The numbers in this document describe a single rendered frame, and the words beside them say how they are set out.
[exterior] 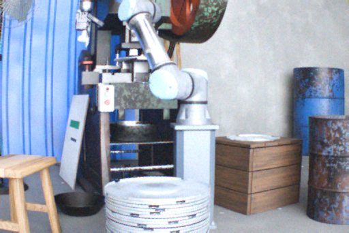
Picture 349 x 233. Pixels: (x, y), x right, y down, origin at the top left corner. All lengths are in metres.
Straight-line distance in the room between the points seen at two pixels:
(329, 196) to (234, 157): 0.54
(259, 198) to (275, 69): 2.62
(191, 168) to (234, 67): 2.55
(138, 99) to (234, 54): 2.05
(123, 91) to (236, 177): 0.77
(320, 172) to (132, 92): 1.11
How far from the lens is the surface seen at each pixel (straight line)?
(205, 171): 1.71
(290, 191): 2.14
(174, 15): 2.89
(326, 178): 1.80
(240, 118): 4.17
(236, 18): 4.24
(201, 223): 1.06
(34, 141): 3.55
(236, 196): 2.01
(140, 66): 2.34
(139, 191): 1.08
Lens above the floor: 0.56
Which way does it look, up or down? 3 degrees down
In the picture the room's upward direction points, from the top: straight up
